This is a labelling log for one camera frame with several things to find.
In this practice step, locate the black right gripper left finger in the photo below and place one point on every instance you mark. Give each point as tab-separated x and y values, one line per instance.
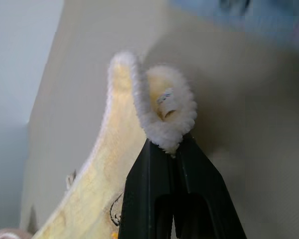
149	179

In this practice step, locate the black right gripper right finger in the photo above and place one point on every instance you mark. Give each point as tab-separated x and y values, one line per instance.
204	179

